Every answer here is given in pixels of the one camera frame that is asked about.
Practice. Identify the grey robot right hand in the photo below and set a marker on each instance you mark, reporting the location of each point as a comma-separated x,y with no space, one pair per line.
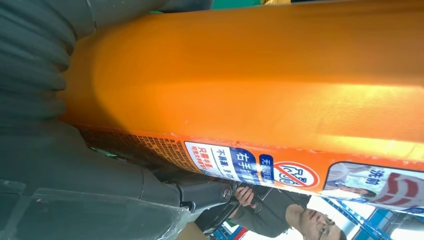
82,182

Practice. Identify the black equipment case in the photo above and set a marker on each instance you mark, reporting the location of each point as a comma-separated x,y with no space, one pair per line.
215,217

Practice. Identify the person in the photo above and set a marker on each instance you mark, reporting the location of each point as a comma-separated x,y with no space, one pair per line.
278,215

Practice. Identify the cardboard box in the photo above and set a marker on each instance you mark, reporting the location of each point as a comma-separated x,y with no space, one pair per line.
190,232

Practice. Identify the yellow tape patch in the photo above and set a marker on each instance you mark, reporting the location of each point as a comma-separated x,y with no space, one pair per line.
276,1

